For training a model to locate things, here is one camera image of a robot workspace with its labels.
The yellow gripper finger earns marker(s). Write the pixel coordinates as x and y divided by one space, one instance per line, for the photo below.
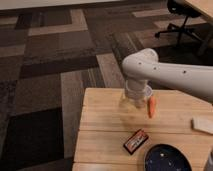
124 99
139 103

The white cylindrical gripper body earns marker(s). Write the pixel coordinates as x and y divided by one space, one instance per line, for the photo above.
135 89

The white sponge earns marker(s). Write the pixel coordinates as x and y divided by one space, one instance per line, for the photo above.
202 125

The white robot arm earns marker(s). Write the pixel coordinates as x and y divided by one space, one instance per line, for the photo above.
144 65

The orange carrot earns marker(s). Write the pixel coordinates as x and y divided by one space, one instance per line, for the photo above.
151 106

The black red snack packet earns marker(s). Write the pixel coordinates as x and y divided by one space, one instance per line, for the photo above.
135 141

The dark blue plate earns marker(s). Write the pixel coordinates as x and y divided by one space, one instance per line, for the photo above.
164 157

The wooden desk corner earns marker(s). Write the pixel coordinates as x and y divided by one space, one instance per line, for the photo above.
205 7

